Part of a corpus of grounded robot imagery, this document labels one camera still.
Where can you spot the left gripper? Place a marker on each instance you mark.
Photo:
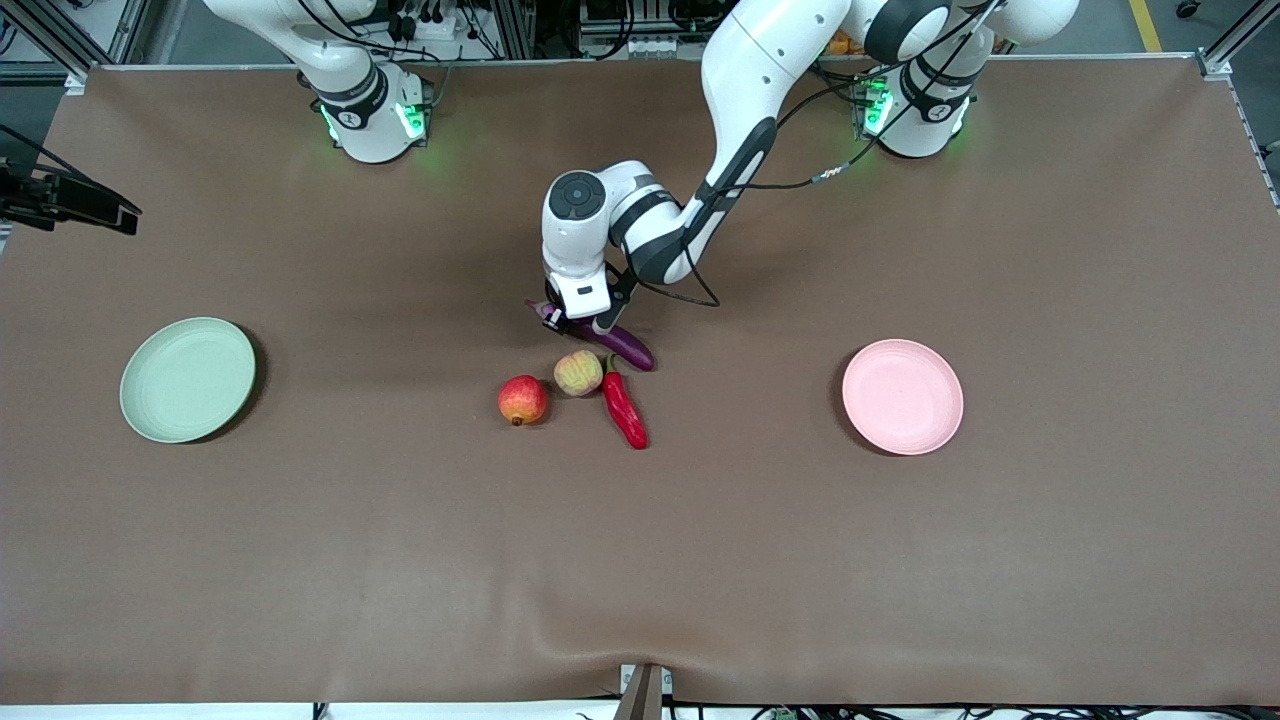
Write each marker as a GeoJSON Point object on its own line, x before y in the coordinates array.
{"type": "Point", "coordinates": [553, 316]}

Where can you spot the yellow pink peach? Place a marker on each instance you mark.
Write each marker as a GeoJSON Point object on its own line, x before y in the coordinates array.
{"type": "Point", "coordinates": [578, 373]}

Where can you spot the purple eggplant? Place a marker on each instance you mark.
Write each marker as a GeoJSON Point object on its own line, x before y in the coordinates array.
{"type": "Point", "coordinates": [630, 348]}

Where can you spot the red pomegranate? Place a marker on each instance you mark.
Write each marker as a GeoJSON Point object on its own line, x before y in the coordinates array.
{"type": "Point", "coordinates": [522, 400]}

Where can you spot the red chili pepper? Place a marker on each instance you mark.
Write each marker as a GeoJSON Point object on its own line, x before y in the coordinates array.
{"type": "Point", "coordinates": [625, 410]}

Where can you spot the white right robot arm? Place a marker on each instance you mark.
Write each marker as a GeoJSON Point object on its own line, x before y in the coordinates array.
{"type": "Point", "coordinates": [370, 130]}

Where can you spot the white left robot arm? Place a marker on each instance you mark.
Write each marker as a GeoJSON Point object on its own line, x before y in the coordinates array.
{"type": "Point", "coordinates": [760, 70]}

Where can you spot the light green round plate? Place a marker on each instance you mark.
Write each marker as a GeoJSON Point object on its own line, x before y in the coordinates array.
{"type": "Point", "coordinates": [185, 385]}

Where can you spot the brown table mat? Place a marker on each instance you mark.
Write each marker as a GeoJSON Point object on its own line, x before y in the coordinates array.
{"type": "Point", "coordinates": [640, 550]}

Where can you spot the white terminal block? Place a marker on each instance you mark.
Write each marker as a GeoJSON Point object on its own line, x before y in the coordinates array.
{"type": "Point", "coordinates": [650, 46]}

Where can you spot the white power strip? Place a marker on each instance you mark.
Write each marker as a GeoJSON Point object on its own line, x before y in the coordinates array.
{"type": "Point", "coordinates": [430, 28]}

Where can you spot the pink round plate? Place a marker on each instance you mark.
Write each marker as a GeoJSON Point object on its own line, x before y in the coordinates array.
{"type": "Point", "coordinates": [900, 400]}

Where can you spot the pile of orange toy food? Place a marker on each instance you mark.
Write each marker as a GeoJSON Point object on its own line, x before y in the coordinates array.
{"type": "Point", "coordinates": [838, 45]}

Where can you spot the aluminium frame post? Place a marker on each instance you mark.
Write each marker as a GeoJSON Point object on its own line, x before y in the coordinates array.
{"type": "Point", "coordinates": [1215, 65]}
{"type": "Point", "coordinates": [75, 80]}

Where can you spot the metal table edge bracket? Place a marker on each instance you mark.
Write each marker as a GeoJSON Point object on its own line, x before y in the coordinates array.
{"type": "Point", "coordinates": [645, 695]}

